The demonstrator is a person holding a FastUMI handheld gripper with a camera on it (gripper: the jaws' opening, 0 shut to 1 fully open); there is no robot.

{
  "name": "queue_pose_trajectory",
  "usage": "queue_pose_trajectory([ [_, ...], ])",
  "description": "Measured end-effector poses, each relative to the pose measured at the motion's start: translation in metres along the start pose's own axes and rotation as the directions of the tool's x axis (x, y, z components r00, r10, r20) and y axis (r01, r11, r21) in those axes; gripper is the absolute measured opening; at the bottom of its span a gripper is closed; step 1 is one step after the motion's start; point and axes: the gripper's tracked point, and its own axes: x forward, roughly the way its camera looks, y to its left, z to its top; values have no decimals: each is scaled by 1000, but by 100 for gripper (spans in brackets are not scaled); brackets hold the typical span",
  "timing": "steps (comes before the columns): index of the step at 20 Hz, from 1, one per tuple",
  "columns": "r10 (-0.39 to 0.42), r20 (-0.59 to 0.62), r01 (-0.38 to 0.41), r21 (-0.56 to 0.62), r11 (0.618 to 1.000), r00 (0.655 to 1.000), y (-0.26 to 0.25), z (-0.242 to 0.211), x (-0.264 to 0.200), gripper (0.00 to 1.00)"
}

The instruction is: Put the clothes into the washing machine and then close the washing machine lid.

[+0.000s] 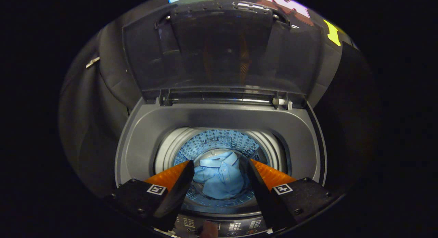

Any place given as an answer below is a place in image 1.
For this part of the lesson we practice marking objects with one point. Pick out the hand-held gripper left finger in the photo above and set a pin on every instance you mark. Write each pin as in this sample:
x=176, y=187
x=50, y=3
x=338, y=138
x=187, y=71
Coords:
x=176, y=193

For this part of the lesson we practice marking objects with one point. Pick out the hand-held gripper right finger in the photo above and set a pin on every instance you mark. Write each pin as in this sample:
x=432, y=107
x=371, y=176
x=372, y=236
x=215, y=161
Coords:
x=263, y=193

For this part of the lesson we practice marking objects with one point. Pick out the light blue polo shirt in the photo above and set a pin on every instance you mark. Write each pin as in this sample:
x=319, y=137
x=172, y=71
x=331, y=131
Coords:
x=220, y=178

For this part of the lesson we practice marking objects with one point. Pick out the grey washing machine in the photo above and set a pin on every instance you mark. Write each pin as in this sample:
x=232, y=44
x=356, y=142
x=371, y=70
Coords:
x=219, y=118

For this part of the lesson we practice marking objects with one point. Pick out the dark transparent washing machine lid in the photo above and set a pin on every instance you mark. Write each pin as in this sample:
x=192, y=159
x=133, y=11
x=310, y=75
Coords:
x=222, y=49

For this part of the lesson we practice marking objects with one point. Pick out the silver metal clip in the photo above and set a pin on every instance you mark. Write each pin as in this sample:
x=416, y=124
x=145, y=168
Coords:
x=92, y=62

